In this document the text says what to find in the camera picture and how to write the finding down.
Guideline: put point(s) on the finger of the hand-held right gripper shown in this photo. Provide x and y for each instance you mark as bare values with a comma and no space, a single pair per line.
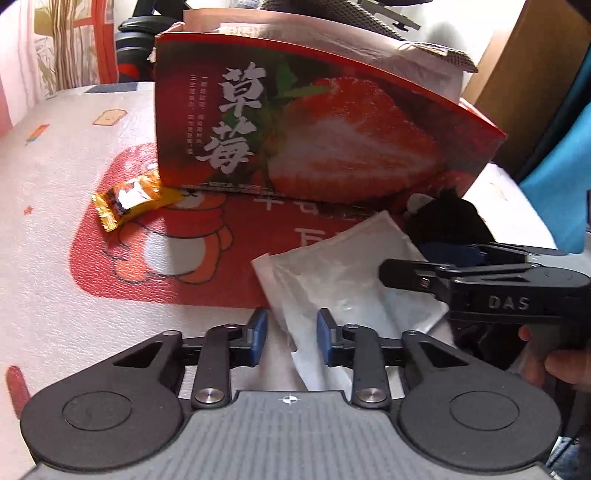
455,254
415,276

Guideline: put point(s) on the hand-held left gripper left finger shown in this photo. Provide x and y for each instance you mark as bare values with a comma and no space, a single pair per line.
257,337

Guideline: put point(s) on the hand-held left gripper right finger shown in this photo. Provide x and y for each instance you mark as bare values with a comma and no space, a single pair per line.
327,337

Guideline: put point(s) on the black and white glove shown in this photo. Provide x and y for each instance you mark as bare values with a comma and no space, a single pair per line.
450,217

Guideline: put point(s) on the white plastic bag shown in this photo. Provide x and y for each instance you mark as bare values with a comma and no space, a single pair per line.
332,272

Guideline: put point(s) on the red strawberry print cardboard box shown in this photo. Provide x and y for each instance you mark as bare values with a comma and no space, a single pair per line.
323,138

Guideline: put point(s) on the person's right hand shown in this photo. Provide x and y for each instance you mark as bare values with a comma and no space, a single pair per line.
565,367

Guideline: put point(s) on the blue curtain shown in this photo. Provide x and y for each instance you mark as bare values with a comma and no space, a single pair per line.
563,198

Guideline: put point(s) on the orange snack packet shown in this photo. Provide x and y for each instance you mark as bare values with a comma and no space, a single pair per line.
134,196

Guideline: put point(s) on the cartoon print play mat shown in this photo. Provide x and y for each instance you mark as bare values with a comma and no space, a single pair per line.
69,184

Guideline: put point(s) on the black exercise bike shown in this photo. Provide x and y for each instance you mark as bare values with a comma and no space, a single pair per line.
134,50

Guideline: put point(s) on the bamboo print curtain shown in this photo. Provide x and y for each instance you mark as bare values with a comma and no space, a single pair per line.
69,46

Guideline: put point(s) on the wooden door frame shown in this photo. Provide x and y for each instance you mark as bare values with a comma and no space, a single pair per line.
521,92

